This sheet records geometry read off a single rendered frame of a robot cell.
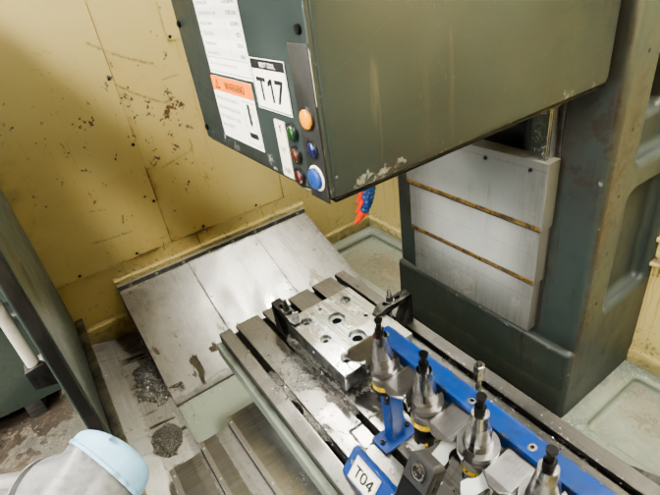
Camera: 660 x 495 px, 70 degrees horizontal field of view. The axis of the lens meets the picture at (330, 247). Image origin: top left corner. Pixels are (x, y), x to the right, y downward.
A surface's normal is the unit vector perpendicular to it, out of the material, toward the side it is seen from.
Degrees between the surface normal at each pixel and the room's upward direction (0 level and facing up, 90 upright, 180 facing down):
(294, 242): 24
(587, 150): 90
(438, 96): 90
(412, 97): 90
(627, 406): 0
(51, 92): 90
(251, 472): 8
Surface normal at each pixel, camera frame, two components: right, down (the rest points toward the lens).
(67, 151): 0.57, 0.36
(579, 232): -0.81, 0.39
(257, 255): 0.11, -0.62
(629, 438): -0.13, -0.84
